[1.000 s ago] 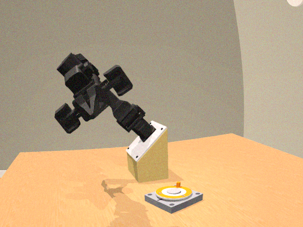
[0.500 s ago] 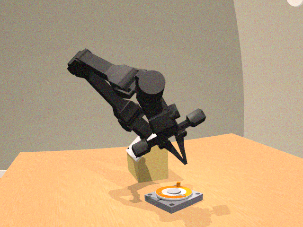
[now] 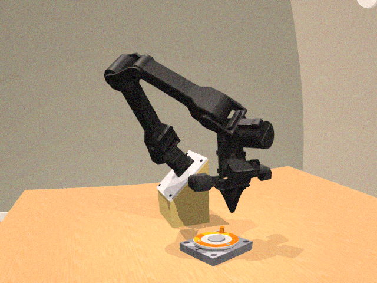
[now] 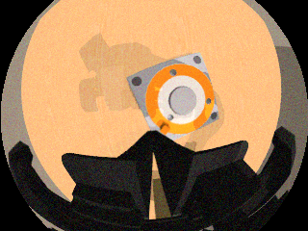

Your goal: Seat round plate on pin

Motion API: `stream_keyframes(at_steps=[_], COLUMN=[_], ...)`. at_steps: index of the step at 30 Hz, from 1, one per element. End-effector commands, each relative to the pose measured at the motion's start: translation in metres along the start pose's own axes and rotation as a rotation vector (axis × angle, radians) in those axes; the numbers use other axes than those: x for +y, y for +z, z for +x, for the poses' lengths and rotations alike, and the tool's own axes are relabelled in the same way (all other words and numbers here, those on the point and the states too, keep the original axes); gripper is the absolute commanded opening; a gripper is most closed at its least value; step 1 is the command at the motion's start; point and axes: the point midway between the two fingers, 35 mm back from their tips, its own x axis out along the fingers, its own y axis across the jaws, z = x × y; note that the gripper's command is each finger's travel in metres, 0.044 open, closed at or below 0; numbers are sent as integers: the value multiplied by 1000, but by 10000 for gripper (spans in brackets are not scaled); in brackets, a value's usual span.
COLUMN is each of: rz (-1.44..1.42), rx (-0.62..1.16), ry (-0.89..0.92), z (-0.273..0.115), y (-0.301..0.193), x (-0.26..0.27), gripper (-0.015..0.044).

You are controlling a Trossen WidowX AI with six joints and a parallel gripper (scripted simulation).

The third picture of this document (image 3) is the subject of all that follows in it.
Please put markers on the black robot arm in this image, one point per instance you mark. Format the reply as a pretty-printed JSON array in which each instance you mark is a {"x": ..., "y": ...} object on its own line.
[{"x": 208, "y": 106}]

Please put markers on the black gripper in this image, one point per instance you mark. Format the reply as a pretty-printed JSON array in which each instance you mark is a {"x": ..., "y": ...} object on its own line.
[{"x": 201, "y": 182}]

